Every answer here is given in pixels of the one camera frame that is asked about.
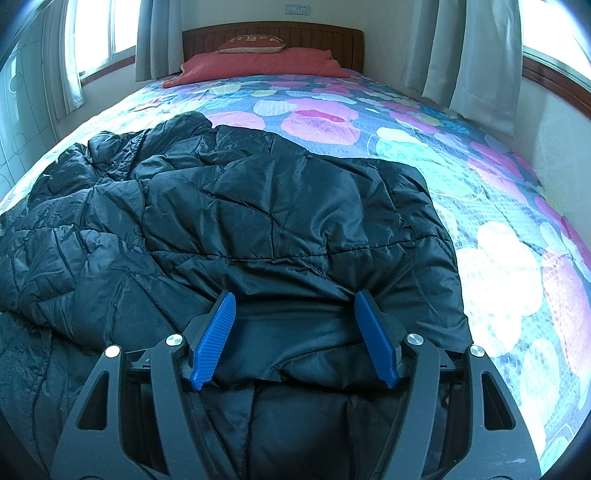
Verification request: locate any wooden headboard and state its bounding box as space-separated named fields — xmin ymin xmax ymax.
xmin=181 ymin=25 xmax=365 ymax=75

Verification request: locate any white sheer curtain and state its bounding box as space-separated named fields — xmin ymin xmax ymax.
xmin=44 ymin=0 xmax=85 ymax=114

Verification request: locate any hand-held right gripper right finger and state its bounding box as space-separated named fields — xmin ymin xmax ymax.
xmin=353 ymin=288 xmax=542 ymax=480

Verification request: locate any floral circle-print bed quilt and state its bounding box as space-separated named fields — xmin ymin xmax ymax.
xmin=0 ymin=74 xmax=591 ymax=476

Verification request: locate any black puffer jacket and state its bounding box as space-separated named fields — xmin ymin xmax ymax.
xmin=0 ymin=112 xmax=476 ymax=480

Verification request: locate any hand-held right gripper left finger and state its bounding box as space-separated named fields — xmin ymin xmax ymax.
xmin=51 ymin=290 xmax=238 ymax=480

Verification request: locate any red pillow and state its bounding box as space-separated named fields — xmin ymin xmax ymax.
xmin=161 ymin=47 xmax=352 ymax=88

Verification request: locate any small brown cushion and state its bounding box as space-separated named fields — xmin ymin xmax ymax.
xmin=217 ymin=33 xmax=289 ymax=54

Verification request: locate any window with white frame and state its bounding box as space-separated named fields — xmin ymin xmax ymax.
xmin=65 ymin=0 xmax=139 ymax=80

